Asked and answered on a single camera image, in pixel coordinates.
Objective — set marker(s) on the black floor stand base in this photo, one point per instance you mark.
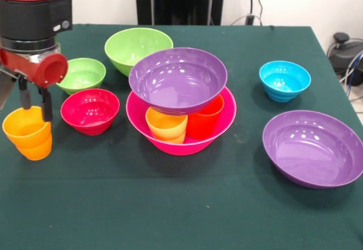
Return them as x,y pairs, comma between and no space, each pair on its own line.
344,51

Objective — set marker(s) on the small green bowl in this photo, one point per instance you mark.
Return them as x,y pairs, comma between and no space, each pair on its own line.
85,75

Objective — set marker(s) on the large green bowl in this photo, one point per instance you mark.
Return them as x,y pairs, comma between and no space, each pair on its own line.
130,46

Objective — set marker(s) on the blue bowl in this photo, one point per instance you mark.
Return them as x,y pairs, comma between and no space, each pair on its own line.
285,81

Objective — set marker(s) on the small red bowl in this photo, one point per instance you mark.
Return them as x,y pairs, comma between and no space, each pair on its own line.
90,111

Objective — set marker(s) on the large pink bowl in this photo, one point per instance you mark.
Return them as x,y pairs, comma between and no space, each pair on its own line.
227,114

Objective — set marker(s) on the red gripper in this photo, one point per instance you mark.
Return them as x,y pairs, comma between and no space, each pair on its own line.
37,68

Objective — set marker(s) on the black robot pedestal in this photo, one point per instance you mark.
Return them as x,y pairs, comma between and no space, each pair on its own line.
181,0

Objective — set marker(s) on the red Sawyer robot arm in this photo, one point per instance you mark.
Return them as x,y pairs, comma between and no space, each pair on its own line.
31,14

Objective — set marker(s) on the red cup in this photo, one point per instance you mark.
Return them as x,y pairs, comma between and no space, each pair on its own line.
204,125

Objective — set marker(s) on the purple bowl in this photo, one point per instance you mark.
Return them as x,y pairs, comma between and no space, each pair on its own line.
178,85
312,150

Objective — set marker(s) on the yellow cup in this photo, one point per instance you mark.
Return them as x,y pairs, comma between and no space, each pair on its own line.
166,128

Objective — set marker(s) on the orange cup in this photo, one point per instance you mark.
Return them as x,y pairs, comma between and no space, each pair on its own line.
28,139

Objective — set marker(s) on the dark green tablecloth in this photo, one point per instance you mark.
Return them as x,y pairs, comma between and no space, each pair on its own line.
170,204

